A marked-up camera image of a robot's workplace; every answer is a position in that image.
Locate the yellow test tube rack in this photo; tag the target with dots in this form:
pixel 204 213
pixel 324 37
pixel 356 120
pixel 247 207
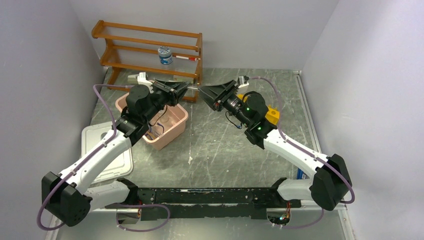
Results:
pixel 273 116

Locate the green small box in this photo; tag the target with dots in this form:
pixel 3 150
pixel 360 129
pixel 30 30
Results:
pixel 178 78

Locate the red white marker pen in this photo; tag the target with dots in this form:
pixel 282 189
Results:
pixel 193 59

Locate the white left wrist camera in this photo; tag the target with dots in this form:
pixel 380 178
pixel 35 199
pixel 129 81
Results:
pixel 142 79

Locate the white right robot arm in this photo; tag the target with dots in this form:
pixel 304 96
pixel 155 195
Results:
pixel 328 178

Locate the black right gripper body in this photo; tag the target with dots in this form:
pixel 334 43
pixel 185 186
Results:
pixel 232 103

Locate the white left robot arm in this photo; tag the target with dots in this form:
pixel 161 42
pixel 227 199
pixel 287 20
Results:
pixel 68 195

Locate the pink plastic tub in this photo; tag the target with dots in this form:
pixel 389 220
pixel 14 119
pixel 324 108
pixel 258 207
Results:
pixel 175 127

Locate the wooden shelf rack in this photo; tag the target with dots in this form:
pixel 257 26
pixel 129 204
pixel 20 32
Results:
pixel 133 47

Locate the small glass jar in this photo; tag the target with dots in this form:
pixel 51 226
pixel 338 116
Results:
pixel 165 118

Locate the blue tool by wall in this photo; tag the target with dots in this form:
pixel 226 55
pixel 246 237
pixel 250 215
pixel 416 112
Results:
pixel 300 175

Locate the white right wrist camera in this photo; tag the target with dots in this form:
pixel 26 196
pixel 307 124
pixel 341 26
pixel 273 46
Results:
pixel 243 82

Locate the blue white jar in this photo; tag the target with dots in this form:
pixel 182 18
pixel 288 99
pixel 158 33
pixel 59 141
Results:
pixel 165 55

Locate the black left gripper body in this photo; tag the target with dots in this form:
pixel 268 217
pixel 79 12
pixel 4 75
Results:
pixel 161 98

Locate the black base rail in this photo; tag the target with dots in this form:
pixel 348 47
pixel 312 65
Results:
pixel 194 203

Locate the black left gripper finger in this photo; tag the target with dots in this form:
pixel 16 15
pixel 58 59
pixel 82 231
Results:
pixel 168 87
pixel 178 90

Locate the blue safety glasses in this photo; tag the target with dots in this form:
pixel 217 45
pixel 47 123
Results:
pixel 155 131

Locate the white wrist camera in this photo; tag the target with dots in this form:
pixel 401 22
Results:
pixel 142 79
pixel 243 82

